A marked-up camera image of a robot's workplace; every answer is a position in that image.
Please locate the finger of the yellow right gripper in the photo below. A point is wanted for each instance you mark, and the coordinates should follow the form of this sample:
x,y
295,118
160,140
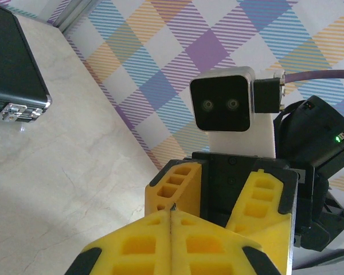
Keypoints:
x,y
272,229
189,194

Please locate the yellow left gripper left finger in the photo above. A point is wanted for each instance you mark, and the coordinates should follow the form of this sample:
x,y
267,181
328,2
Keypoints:
x,y
137,249

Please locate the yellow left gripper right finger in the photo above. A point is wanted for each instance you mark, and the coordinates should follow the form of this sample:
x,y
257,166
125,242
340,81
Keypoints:
x,y
206,246

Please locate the plaid striped backdrop cloth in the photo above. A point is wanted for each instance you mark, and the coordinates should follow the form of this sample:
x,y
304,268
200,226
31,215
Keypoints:
x,y
212,48

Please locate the black case with metal latch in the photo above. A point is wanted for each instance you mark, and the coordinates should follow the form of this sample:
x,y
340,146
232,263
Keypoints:
x,y
8,57

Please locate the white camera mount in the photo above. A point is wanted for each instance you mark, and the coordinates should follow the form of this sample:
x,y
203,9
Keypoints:
x,y
240,143

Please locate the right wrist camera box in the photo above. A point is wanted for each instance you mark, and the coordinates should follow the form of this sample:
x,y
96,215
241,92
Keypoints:
x,y
220,88

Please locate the silver metal rail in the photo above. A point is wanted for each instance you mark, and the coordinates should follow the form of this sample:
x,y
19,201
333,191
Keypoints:
x,y
74,14

